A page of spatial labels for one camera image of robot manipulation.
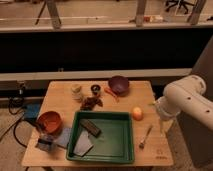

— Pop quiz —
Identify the blue box on floor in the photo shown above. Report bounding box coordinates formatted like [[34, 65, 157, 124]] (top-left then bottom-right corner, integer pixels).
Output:
[[24, 103, 41, 119]]

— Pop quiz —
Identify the dark scrub brush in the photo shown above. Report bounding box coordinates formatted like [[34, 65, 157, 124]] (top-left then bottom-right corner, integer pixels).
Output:
[[35, 135, 54, 152]]

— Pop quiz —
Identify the purple bowl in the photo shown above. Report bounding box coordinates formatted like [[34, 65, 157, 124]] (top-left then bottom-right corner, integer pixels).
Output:
[[108, 76, 129, 95]]

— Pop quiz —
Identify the orange bowl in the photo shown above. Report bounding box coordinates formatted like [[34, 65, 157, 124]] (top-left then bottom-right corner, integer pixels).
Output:
[[37, 111, 62, 134]]

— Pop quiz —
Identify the grey sponge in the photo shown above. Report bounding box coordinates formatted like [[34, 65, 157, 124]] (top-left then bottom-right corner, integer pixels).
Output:
[[73, 130, 93, 156]]

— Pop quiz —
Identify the brown dried leaf clump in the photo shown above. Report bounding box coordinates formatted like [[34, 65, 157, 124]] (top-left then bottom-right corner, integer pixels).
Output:
[[80, 97, 103, 111]]

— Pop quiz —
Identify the black office chair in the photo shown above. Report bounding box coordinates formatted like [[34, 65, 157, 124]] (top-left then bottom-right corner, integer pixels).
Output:
[[165, 0, 194, 14]]

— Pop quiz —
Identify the cream ceramic cup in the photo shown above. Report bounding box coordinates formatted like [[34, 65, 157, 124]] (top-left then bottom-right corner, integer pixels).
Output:
[[71, 84, 83, 100]]

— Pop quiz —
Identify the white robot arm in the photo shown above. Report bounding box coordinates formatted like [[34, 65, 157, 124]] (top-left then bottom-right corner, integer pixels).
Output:
[[154, 75, 213, 130]]

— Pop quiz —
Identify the small metal cup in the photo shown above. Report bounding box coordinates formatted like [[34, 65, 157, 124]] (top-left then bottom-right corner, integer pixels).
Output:
[[91, 84, 101, 96]]

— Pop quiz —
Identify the blue cloth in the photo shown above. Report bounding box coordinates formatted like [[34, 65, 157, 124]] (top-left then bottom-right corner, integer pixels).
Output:
[[54, 127, 71, 148]]

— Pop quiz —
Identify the black cable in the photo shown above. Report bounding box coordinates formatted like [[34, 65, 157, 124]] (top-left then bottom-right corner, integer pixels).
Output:
[[0, 87, 28, 149]]

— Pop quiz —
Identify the dark brown block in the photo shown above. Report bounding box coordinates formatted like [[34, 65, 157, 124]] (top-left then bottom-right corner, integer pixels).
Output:
[[80, 119, 101, 137]]

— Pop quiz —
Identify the grey robot base column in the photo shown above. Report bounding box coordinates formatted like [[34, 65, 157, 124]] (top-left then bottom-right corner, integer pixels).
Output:
[[178, 35, 213, 171]]

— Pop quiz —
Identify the orange apple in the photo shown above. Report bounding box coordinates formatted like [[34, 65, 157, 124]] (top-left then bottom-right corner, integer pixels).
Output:
[[132, 107, 143, 121]]

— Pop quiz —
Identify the green plastic tray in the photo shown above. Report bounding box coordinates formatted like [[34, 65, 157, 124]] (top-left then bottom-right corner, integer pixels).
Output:
[[66, 111, 134, 164]]

